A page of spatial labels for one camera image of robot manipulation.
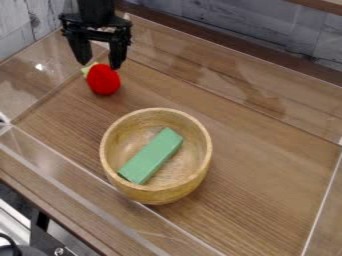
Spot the red plush strawberry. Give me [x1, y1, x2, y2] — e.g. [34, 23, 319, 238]
[81, 62, 120, 95]

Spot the green rectangular block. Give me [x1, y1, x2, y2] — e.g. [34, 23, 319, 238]
[117, 128, 183, 185]

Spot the wooden bowl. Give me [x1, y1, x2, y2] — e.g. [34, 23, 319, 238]
[99, 108, 212, 205]

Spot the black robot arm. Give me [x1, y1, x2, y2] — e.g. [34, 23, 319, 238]
[59, 0, 132, 70]

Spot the clear acrylic tray wall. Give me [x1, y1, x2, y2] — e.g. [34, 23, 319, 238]
[0, 113, 224, 256]

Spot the black cable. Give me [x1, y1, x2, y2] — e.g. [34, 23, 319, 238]
[0, 233, 24, 256]

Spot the black table frame bracket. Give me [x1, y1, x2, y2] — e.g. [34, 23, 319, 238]
[29, 209, 101, 256]

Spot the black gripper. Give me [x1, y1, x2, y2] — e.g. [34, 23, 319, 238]
[59, 13, 132, 70]

